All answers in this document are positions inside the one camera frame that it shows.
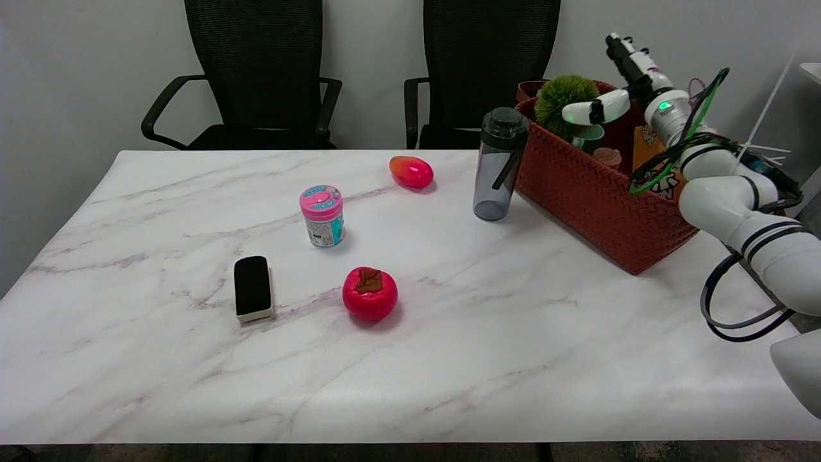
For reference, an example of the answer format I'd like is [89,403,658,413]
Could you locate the red toy persimmon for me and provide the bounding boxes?
[342,266,399,323]

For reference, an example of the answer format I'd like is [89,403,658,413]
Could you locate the black whiteboard eraser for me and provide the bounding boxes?
[233,255,276,323]

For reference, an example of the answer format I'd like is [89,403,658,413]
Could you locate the white zip tie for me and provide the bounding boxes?
[730,54,797,173]

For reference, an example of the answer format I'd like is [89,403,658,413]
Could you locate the red orange toy mango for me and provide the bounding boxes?
[389,155,435,189]

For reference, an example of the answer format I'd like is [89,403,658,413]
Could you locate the green mug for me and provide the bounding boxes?
[572,124,605,154]

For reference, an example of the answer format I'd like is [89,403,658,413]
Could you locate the pink lid gum jar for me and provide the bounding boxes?
[299,185,346,249]

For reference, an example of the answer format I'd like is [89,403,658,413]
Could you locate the black mesh office chair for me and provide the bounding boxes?
[404,0,562,150]
[141,0,343,151]

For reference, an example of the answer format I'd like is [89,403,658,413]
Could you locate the black looping robot cable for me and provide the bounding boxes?
[700,252,797,343]

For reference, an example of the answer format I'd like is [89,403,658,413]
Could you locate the orange popcorn box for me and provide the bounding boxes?
[631,124,682,201]

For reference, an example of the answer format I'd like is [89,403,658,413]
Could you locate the black wrapped cable bundle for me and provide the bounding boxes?
[631,133,804,214]

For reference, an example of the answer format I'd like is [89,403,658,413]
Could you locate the red woven basket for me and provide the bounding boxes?
[515,80,787,276]

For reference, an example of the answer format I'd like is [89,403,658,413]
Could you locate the grey transparent water bottle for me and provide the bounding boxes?
[473,107,531,223]

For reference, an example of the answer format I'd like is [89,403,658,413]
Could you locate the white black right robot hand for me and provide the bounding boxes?
[562,33,675,127]

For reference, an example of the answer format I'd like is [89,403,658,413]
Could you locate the green potted plant white pot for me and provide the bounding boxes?
[534,74,602,141]

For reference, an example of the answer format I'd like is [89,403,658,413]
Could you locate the green robot cable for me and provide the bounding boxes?
[628,67,731,195]

